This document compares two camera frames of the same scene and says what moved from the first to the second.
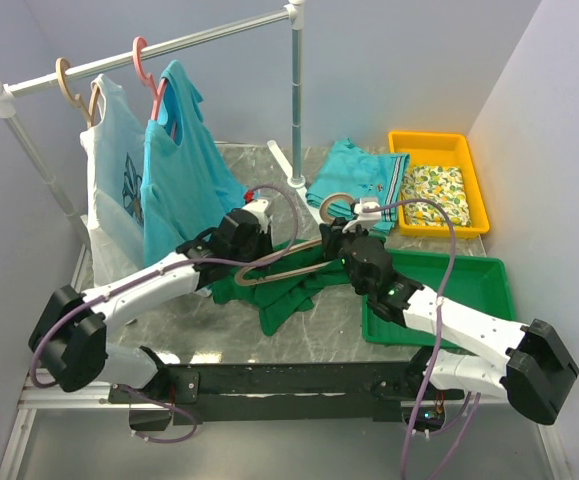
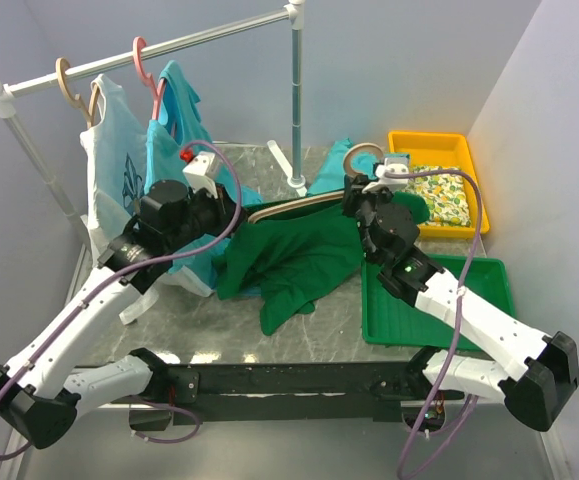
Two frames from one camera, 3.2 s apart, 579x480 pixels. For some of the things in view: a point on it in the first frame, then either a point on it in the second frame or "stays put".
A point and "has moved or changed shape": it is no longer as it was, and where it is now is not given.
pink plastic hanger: x=157 y=92 stays put
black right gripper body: x=339 y=246 to x=364 y=206
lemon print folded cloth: x=442 y=184 stays put
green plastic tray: x=476 y=281 stays put
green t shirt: x=280 y=299 has moved or changed shape
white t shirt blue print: x=114 y=143 stays put
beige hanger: x=89 y=116 stays put
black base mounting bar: x=279 y=393 stays put
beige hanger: x=239 y=278 to x=348 y=161
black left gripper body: x=257 y=247 to x=205 y=214
